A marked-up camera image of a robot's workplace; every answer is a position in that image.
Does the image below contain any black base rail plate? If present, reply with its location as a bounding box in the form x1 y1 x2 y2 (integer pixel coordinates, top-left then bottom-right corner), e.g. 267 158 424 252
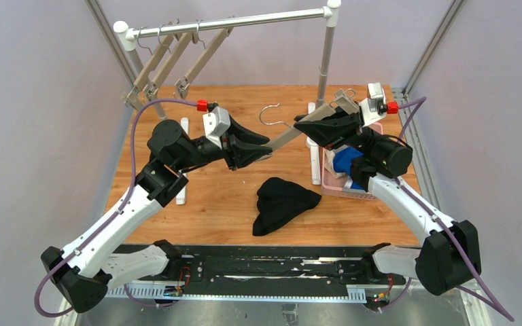
116 244 424 298

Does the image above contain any black underwear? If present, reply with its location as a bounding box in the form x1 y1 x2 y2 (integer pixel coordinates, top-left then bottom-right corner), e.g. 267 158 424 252
252 177 321 236

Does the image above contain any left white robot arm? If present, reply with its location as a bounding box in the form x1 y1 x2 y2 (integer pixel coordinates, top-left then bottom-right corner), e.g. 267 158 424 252
41 113 272 313

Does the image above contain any white clothes rack frame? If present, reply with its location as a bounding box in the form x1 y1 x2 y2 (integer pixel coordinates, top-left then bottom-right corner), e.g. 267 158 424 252
117 1 341 209

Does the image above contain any beige hanger of blue underwear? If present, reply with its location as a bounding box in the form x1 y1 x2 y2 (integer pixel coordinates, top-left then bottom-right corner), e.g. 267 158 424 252
173 27 233 99

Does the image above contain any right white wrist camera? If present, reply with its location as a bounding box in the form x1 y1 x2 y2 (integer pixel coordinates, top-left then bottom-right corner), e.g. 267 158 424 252
358 82 400 126

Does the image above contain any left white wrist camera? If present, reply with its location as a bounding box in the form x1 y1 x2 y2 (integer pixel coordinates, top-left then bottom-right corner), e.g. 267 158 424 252
196 99 231 149

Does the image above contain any blue white underwear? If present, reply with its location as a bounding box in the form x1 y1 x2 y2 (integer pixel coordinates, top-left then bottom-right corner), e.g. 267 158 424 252
334 146 364 191

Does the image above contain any empty beige clip hanger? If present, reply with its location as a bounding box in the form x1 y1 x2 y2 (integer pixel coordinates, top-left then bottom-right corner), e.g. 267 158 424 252
113 21 175 110

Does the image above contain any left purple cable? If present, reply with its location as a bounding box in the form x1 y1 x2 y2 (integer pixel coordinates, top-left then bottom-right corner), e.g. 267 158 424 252
33 98 201 319

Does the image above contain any grey beige underwear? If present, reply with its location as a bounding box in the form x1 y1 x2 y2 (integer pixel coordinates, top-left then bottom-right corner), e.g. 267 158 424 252
324 149 346 179

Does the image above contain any pink plastic basket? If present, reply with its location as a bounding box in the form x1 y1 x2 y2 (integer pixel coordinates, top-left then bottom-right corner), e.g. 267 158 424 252
321 145 376 200

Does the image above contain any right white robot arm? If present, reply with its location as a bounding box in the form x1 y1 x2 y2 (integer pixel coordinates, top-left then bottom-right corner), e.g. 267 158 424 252
294 113 483 295

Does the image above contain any beige hanger of black underwear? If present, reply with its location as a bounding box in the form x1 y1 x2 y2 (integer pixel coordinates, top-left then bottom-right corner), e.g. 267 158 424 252
266 88 363 151

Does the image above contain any beige hanger of grey underwear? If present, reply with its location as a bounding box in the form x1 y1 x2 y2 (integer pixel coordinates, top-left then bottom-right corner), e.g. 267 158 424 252
141 33 193 101

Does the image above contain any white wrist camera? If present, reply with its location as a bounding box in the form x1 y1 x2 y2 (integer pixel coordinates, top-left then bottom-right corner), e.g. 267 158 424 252
358 82 400 126
196 99 231 149

